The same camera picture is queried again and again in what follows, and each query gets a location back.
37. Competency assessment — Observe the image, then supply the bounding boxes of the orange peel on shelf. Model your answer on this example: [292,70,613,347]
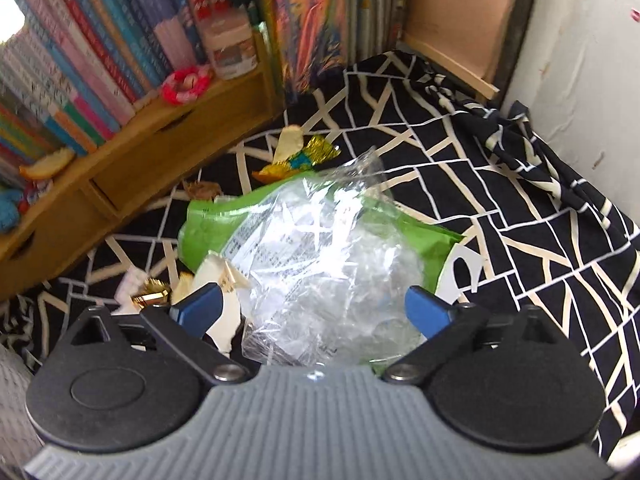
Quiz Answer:
[18,148,76,182]

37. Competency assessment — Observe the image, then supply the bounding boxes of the blue yarn ball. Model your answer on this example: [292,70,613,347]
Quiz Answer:
[0,188,24,234]

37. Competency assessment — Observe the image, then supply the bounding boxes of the small white plastic jar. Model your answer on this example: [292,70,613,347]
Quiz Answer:
[200,8,258,80]

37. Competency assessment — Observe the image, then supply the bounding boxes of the red white charm toy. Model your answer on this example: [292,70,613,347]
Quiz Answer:
[17,179,53,216]

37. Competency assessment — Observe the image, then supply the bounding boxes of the gold blue foil wrapper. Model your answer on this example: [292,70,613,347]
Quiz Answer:
[252,125,341,184]

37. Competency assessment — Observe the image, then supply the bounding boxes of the row of upright books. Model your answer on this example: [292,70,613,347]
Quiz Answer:
[0,0,252,181]

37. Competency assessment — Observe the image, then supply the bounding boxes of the torn white orange cardboard box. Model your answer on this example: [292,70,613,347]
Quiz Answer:
[115,252,250,356]

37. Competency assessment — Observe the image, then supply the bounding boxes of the green clear snack bag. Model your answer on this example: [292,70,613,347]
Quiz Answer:
[178,151,460,370]

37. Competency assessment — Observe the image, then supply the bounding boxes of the wooden desk shelf with drawers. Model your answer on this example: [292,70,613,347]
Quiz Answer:
[1,32,282,299]

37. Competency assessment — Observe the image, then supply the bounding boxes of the black white patterned tablecloth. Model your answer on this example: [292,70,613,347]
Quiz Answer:
[0,49,640,461]

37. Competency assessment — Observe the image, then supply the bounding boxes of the red crochet flower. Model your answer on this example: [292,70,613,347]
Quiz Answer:
[160,64,214,106]

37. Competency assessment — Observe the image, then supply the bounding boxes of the white mesh trash bin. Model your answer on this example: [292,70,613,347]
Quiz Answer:
[0,347,42,479]

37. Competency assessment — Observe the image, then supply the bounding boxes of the thin picture books row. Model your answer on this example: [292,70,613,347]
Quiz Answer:
[259,0,407,103]

